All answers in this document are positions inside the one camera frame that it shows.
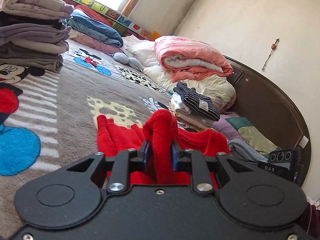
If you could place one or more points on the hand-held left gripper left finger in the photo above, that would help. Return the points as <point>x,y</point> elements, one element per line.
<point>147,153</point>

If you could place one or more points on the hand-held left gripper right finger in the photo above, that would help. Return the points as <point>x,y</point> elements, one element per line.
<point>174,158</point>

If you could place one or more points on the red knitted sweater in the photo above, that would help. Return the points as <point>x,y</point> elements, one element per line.
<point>162,135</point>

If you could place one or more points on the stack of folded grey clothes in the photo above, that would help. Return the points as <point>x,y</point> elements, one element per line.
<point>30,37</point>

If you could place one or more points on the peach folded garment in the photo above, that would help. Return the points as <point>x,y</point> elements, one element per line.
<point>187,125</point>

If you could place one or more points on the grey fleece folded garment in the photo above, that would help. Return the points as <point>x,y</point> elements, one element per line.
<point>242,150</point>

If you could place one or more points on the light grey folded garment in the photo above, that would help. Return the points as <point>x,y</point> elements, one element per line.
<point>197,120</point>

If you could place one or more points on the white folded garment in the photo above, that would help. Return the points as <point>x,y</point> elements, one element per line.
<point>180,103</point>

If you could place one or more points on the dark wooden headboard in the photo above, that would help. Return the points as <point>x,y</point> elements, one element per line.
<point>270,105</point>

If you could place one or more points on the navy striped folded garment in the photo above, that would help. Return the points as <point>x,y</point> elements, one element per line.
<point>197,100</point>

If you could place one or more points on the person's maroon clothing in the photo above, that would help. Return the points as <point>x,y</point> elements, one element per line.
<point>312,222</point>

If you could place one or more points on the cream quilt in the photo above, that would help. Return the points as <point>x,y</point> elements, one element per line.
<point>215,87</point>

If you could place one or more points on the cartoon mouse printed blanket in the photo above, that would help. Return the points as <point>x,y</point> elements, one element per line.
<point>75,100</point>

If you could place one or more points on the light blue plush toy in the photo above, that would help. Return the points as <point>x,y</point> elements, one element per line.
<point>127,60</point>

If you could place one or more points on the white quilted blanket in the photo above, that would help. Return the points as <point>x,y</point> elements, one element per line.
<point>140,50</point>

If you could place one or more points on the pink folded quilt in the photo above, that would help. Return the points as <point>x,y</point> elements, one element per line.
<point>192,55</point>

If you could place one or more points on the blue folded quilt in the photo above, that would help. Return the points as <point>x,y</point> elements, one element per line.
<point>97,30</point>

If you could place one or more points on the red folded blanket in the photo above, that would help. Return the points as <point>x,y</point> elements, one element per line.
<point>92,13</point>

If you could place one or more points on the white wall socket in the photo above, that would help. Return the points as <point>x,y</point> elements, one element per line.
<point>303,141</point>

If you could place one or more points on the hanging wall ornament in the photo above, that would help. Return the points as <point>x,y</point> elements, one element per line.
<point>273,46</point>

